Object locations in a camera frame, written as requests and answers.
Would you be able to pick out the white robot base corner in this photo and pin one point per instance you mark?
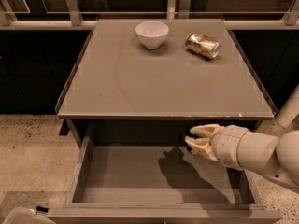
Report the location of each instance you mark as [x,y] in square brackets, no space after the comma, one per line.
[21,215]

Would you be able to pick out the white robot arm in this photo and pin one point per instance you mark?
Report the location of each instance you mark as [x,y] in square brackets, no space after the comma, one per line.
[274,158]

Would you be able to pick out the grey counter cabinet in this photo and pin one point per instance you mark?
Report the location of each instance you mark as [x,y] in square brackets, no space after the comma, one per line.
[125,91]

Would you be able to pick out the metal railing frame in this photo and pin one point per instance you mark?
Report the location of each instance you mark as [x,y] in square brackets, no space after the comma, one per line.
[79,11]

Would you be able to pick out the crushed gold soda can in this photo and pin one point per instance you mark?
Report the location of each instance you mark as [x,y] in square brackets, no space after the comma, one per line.
[202,45]

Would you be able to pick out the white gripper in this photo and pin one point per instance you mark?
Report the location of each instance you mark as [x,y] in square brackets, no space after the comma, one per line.
[226,146]

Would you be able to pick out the white ceramic bowl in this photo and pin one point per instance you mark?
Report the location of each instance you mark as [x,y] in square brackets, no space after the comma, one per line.
[152,34]

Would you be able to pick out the grey open drawer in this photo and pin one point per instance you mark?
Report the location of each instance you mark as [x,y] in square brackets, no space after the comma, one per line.
[139,184]

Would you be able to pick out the dark blue rxbar wrapper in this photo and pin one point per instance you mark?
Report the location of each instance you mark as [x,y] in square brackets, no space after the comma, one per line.
[191,151]

